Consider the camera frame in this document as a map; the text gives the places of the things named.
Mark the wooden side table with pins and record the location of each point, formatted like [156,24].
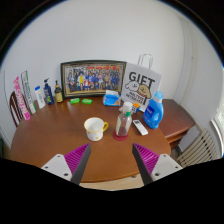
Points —
[178,118]

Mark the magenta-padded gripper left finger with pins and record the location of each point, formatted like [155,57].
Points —
[63,165]

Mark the framed group photo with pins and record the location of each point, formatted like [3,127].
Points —
[93,78]

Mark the clear green-labelled plastic bottle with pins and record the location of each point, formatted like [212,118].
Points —
[123,123]

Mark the white radiator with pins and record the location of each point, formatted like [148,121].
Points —
[198,150]

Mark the white remote control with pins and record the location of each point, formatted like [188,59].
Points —
[140,127]

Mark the colourful puzzle cube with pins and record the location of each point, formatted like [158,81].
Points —
[136,107]

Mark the flat round red coaster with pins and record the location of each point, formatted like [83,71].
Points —
[117,137]

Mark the dark blue pump bottle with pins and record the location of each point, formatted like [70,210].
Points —
[48,95]

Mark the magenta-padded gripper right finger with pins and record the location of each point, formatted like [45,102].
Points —
[160,165]

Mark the white tube bottle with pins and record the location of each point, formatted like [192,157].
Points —
[40,98]

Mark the blue tissue pack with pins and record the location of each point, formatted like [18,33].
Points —
[111,99]

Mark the blue detergent bottle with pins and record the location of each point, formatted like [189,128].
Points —
[153,113]

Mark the white paper gift bag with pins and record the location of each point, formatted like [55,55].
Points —
[141,83]

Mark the amber pump bottle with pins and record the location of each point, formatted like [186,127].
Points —
[58,95]

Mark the wooden chair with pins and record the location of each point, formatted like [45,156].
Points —
[15,110]

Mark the small green packet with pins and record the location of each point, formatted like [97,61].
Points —
[87,101]
[74,100]

